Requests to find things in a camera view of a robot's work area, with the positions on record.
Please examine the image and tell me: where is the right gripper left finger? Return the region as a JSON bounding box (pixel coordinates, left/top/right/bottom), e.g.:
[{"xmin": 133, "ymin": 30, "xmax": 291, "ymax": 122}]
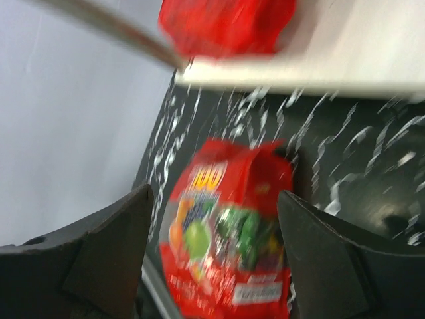
[{"xmin": 1, "ymin": 185, "xmax": 153, "ymax": 318}]

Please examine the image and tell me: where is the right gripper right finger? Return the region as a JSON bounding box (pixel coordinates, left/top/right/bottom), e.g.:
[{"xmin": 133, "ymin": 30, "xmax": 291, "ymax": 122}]
[{"xmin": 277, "ymin": 191, "xmax": 424, "ymax": 318}]

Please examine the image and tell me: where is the red candy bag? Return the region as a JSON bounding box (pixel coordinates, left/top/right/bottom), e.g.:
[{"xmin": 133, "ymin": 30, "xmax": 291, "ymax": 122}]
[
  {"xmin": 159, "ymin": 139, "xmax": 293, "ymax": 318},
  {"xmin": 158, "ymin": 0, "xmax": 297, "ymax": 59}
]

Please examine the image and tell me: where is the white two-tier shelf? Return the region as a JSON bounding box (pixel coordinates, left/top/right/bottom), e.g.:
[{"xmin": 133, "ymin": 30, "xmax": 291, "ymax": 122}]
[{"xmin": 47, "ymin": 1, "xmax": 424, "ymax": 100}]

